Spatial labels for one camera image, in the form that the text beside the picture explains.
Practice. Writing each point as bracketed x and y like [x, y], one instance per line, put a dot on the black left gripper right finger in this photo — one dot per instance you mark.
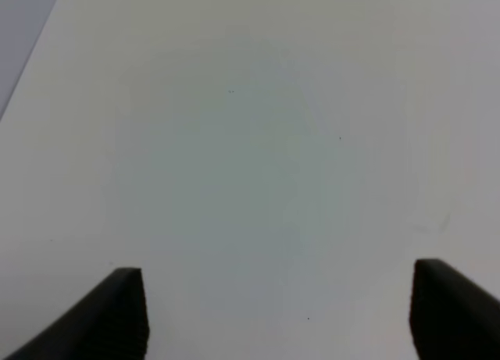
[451, 317]

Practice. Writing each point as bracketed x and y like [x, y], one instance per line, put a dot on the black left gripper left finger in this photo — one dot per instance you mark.
[110, 322]

